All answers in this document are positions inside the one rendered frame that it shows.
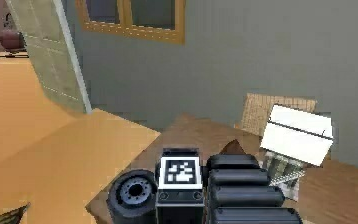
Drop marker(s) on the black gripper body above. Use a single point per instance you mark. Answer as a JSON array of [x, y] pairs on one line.
[[133, 195]]

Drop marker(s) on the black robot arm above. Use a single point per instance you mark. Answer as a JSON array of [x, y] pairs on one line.
[[240, 190]]

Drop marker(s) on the dark striped cloth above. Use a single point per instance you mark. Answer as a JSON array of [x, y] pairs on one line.
[[8, 215]]

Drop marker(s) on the light wooden chair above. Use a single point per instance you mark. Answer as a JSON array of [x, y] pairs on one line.
[[258, 111]]

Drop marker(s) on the pale green room door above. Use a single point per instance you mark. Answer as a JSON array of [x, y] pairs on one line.
[[52, 50]]

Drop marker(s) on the white open laptop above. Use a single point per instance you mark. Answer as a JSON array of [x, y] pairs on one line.
[[297, 136]]

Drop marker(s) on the wooden framed window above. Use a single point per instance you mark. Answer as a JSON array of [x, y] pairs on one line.
[[133, 20]]

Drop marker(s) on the dark red round chair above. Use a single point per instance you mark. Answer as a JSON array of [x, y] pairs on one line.
[[11, 38]]

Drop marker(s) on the brown wooden table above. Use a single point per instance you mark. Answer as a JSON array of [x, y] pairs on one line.
[[333, 193]]

